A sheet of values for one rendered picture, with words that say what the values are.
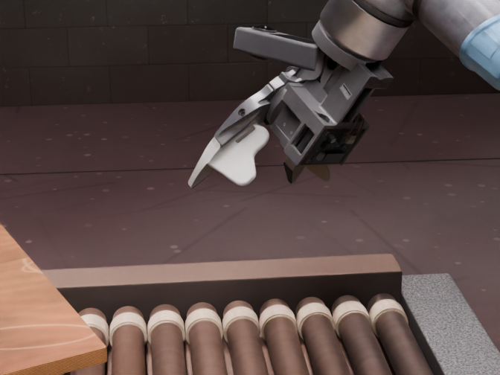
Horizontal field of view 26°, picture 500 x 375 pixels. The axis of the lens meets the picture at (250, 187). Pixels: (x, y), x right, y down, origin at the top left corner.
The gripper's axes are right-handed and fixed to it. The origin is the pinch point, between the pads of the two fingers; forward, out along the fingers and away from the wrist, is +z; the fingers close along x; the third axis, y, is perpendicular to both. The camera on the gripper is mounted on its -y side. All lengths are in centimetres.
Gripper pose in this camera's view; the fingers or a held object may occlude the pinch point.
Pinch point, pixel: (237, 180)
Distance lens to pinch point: 112.2
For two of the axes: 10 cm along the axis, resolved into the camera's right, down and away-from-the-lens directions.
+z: -4.8, 7.3, 4.9
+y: 5.5, 6.9, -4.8
